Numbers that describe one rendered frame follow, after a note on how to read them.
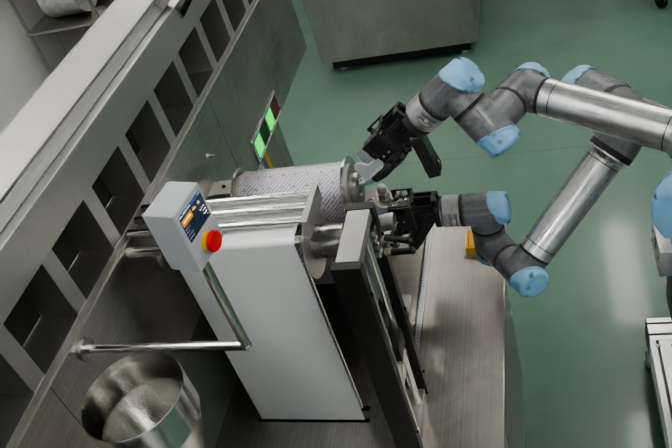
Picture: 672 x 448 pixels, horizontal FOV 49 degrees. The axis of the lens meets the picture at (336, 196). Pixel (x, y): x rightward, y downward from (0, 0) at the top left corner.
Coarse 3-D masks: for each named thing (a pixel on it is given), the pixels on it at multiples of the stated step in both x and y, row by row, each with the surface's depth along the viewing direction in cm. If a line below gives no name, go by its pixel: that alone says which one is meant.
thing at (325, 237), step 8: (320, 224) 138; (328, 224) 137; (336, 224) 136; (320, 232) 136; (328, 232) 135; (336, 232) 134; (312, 240) 136; (320, 240) 135; (328, 240) 135; (336, 240) 134; (312, 248) 136; (320, 248) 135; (328, 248) 135; (336, 248) 134; (320, 256) 137; (328, 256) 136; (336, 256) 136
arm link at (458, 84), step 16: (448, 64) 138; (464, 64) 136; (432, 80) 140; (448, 80) 136; (464, 80) 135; (480, 80) 136; (432, 96) 139; (448, 96) 137; (464, 96) 137; (432, 112) 140; (448, 112) 140
